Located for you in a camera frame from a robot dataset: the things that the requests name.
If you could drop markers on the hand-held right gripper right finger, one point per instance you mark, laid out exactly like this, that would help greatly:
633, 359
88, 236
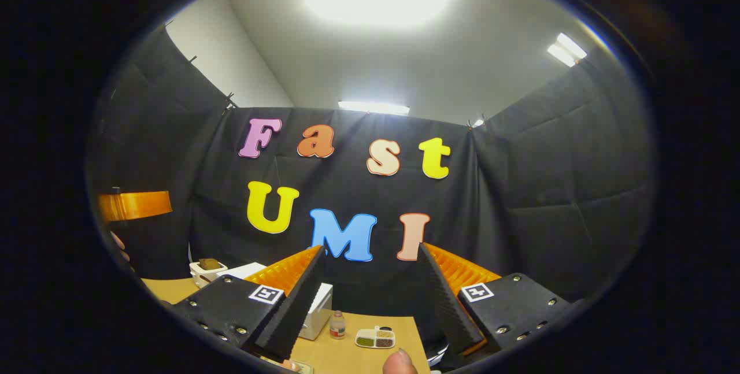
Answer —
445, 304

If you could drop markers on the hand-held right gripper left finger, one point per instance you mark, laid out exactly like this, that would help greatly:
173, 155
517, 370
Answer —
295, 310

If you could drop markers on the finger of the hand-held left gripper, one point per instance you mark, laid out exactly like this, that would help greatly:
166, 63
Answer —
136, 205

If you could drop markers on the white microwave oven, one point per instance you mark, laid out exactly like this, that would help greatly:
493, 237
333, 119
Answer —
319, 313

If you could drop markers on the small clear plastic bottle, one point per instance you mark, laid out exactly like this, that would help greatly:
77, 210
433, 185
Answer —
337, 326

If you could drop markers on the white divided dish with grains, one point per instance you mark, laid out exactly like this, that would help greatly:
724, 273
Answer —
376, 338

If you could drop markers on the brown block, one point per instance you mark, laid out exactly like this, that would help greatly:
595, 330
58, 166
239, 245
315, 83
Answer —
209, 263

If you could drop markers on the black backdrop cloth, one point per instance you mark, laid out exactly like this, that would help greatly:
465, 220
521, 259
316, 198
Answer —
520, 200

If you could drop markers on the long strip ceiling light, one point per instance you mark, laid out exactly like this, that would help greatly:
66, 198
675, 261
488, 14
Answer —
373, 108

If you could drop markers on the rectangular ceiling light panel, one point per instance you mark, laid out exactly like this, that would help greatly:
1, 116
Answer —
566, 49

